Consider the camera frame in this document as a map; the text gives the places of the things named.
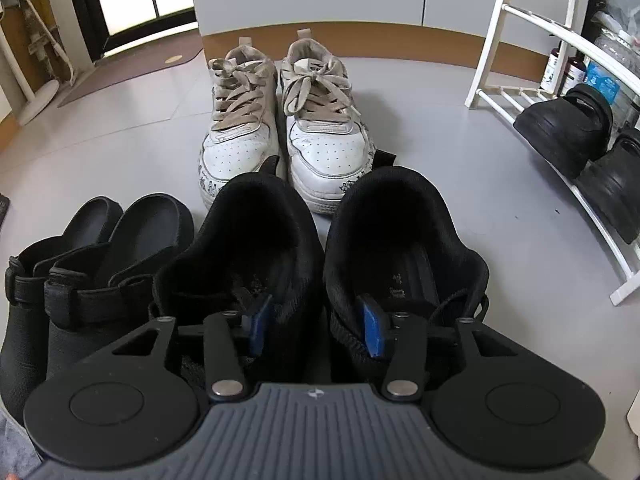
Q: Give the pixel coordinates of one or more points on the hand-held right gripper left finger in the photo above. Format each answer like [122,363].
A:
[260,324]

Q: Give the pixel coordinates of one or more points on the white standing fan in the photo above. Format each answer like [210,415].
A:
[42,97]

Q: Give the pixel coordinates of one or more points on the black lace-up sneaker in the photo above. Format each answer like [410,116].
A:
[235,240]
[400,240]

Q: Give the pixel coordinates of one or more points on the white shoe rack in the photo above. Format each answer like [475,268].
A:
[625,290]

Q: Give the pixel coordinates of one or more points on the white folded drying rack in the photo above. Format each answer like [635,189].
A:
[37,42]

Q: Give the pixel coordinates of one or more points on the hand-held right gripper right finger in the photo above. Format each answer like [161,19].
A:
[372,330]

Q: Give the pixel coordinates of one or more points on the brown bottle white label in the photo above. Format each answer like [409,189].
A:
[551,72]
[573,77]

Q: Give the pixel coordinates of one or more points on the clear plastic water bottle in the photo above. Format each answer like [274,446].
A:
[602,82]

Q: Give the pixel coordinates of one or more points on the grey cloth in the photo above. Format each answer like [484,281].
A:
[15,435]

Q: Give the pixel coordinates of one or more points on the black chunky platform clog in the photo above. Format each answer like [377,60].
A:
[560,130]
[617,190]

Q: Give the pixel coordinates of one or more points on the brown door mat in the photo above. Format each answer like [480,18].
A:
[130,72]

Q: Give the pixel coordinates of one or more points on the white patterned sneaker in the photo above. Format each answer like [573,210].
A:
[325,150]
[235,145]

